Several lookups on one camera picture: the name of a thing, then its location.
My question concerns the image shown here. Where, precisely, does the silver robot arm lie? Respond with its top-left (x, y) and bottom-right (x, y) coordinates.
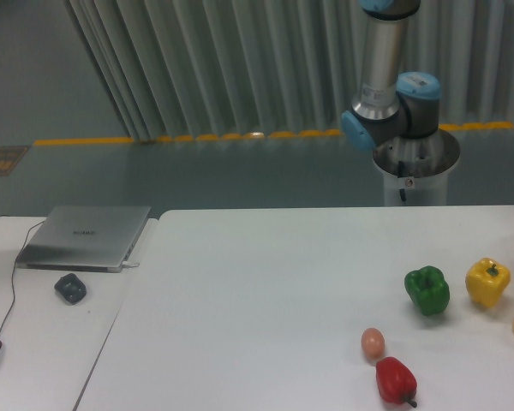
top-left (341, 1), bottom-right (441, 151)

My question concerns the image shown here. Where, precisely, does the grey pleated curtain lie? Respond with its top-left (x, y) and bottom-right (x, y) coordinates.
top-left (66, 1), bottom-right (514, 141)

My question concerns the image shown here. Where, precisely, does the silver closed laptop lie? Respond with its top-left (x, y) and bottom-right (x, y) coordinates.
top-left (15, 205), bottom-right (151, 272)

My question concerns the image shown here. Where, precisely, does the brown egg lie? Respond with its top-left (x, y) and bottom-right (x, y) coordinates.
top-left (361, 328), bottom-right (386, 360)

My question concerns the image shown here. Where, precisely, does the green bell pepper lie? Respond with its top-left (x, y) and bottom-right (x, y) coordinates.
top-left (404, 265), bottom-right (451, 316)

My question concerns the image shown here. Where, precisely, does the black power adapter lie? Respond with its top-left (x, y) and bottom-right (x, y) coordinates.
top-left (54, 273), bottom-right (87, 305)

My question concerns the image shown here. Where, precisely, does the red bell pepper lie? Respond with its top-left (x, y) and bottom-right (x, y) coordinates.
top-left (375, 356), bottom-right (417, 408)

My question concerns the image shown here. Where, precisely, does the yellow bell pepper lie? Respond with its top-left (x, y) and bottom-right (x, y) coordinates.
top-left (465, 258), bottom-right (511, 308)

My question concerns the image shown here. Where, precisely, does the white laptop cable plug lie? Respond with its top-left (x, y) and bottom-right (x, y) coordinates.
top-left (122, 261), bottom-right (140, 269)

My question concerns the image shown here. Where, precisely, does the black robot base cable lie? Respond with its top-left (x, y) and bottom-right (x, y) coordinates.
top-left (396, 159), bottom-right (408, 204)

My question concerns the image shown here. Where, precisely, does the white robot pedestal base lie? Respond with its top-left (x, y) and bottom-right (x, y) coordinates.
top-left (373, 129), bottom-right (461, 206)

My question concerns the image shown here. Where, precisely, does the black mouse cable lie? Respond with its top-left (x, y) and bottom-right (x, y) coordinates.
top-left (0, 213), bottom-right (48, 340)

